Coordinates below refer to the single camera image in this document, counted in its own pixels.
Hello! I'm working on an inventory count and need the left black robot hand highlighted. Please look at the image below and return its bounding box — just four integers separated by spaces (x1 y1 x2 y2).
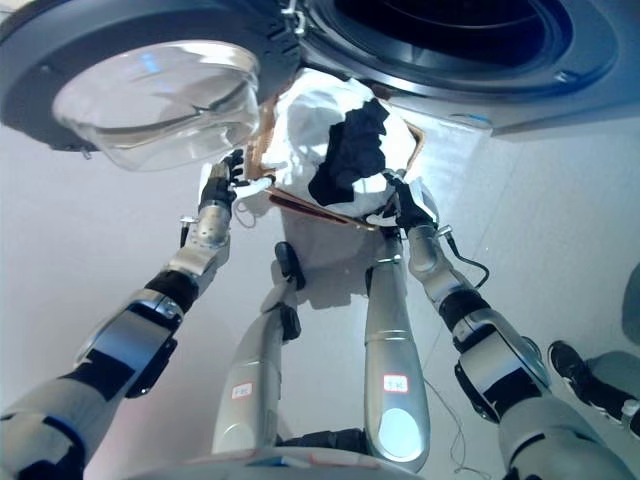
199 148 266 206

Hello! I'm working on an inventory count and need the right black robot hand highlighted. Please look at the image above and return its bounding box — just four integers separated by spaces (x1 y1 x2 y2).
366 169 442 233

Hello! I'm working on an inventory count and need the black garment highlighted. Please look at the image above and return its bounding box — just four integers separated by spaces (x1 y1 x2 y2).
307 98 392 208

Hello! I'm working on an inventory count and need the wicker laundry basket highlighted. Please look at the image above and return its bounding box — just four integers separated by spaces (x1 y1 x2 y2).
246 94 427 234

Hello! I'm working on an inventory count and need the white cloth basket liner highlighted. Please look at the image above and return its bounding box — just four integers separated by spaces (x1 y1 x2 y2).
259 69 419 219

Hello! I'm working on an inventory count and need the grey front-load washing machine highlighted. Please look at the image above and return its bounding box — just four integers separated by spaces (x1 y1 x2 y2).
279 0 640 139

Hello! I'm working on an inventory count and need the round glass washer door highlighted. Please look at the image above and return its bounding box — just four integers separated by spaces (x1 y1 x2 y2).
0 0 302 174

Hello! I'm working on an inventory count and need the right silver robot leg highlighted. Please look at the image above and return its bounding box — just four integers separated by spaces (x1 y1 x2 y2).
363 233 432 474

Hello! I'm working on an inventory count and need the silver robot leg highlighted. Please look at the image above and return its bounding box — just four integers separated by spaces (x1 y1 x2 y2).
211 241 307 457
363 233 432 474

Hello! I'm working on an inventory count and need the left silver robot leg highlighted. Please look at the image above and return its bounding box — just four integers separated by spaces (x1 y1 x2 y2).
211 241 307 457

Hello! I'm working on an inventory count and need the black sneaker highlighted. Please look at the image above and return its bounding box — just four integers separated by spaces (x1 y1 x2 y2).
546 340 627 422

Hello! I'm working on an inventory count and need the grey trouser leg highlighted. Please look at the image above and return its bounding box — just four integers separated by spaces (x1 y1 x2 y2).
584 259 640 427

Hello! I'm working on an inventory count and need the silver robot torso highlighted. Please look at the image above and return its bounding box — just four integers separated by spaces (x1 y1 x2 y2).
119 439 416 480

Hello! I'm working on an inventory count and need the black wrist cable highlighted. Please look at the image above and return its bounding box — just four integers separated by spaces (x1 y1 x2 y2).
438 227 492 292

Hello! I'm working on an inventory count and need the thin white wire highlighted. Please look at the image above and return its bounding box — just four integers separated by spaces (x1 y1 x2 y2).
423 378 479 472

